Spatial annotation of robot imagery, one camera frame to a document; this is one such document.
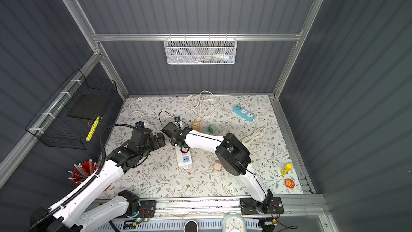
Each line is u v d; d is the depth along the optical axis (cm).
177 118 82
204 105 115
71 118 72
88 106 76
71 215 40
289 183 81
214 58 92
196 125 101
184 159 87
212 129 100
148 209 73
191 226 66
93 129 69
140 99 116
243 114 108
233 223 68
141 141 58
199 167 87
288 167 77
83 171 73
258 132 97
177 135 72
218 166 85
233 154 57
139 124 70
